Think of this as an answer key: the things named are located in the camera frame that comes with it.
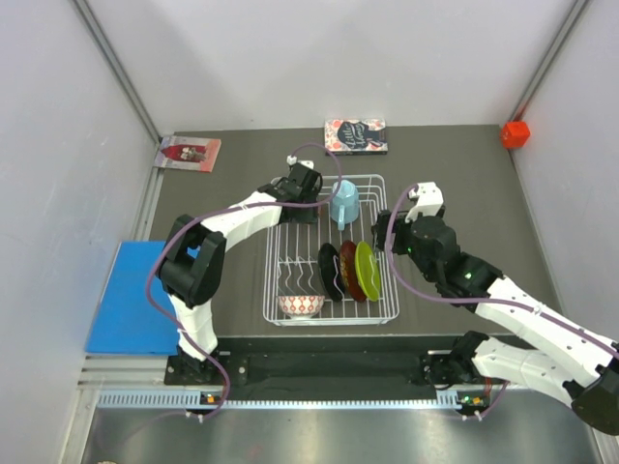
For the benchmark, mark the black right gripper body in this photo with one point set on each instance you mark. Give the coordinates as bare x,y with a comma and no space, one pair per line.
402,243

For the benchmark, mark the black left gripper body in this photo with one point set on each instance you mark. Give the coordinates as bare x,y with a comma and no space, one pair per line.
306,215

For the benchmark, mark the light blue mug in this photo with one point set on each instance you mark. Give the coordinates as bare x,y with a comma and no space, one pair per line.
345,205

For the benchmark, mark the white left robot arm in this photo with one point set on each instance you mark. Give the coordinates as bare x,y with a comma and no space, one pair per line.
190,272

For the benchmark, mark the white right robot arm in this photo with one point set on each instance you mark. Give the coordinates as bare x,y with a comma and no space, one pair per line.
565,361

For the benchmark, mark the lime green plate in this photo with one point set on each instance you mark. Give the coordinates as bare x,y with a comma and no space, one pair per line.
367,271

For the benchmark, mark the dark red plate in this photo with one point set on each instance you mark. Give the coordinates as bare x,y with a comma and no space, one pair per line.
348,271

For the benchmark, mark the floral Little Women book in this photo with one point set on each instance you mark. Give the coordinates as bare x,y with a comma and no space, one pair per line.
356,136

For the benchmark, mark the red patterned white bowl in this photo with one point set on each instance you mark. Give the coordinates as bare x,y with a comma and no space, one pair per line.
301,306

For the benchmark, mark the pink cover book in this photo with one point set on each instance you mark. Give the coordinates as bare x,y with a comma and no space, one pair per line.
187,153

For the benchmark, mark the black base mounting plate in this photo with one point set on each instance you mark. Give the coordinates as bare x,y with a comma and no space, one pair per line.
249,360

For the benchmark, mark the red cube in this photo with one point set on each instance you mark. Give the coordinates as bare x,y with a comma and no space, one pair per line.
514,135

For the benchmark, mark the blue foam pad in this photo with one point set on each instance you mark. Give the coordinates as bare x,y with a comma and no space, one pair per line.
126,323

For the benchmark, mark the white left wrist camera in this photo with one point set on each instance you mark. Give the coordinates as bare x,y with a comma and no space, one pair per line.
292,158

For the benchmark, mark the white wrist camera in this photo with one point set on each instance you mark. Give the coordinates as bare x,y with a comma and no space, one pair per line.
428,201
292,158

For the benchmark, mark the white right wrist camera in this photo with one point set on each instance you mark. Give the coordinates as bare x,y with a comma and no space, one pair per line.
428,201

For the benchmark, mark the white wire dish rack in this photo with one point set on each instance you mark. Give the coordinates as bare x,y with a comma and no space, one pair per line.
317,275

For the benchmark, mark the grey slotted cable duct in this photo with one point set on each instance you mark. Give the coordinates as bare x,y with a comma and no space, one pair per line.
199,400

